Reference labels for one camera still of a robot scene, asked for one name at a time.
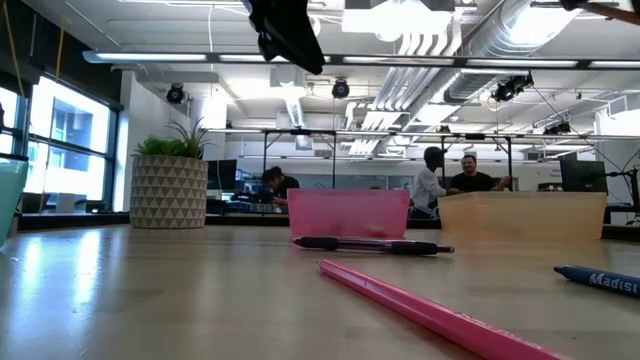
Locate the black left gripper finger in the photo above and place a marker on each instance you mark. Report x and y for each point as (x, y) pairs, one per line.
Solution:
(290, 35)

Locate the orange pencil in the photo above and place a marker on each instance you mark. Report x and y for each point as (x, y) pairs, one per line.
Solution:
(615, 12)

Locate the black pen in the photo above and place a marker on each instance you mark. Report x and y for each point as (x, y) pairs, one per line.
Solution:
(370, 246)

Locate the blue printed pen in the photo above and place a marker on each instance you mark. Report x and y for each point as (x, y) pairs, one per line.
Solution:
(600, 281)

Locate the pink pencil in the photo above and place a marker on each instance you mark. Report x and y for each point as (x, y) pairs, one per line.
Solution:
(425, 315)

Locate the round black ceiling speaker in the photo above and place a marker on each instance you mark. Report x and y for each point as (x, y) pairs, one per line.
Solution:
(340, 88)
(175, 93)

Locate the black ceiling spotlight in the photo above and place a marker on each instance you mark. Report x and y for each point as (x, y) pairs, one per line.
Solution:
(510, 89)

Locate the long ceiling light strip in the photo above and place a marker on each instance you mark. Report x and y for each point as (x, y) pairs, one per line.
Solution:
(150, 56)

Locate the person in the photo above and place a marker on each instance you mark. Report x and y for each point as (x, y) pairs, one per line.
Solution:
(427, 187)
(472, 180)
(280, 185)

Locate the black computer monitor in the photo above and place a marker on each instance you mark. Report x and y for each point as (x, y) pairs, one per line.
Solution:
(222, 175)
(582, 175)

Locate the green succulent plant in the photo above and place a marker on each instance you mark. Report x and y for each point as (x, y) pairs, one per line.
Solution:
(172, 145)

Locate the pink plastic bin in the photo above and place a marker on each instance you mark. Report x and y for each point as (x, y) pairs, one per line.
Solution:
(350, 212)

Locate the white triangle-patterned plant pot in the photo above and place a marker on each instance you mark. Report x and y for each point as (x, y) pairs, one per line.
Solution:
(167, 195)

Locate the orange plastic bin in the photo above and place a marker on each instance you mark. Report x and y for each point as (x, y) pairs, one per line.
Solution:
(522, 215)

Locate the large window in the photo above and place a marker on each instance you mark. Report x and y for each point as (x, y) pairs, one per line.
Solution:
(70, 140)

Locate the green plastic bin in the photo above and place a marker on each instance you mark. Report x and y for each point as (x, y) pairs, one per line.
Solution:
(10, 200)

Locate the silver ventilation duct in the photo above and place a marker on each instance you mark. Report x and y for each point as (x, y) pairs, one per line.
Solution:
(505, 45)

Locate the black metal rack frame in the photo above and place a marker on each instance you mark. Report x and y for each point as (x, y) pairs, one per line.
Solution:
(380, 133)

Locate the black aluminium table frame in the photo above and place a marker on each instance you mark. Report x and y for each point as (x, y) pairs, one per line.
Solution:
(70, 220)

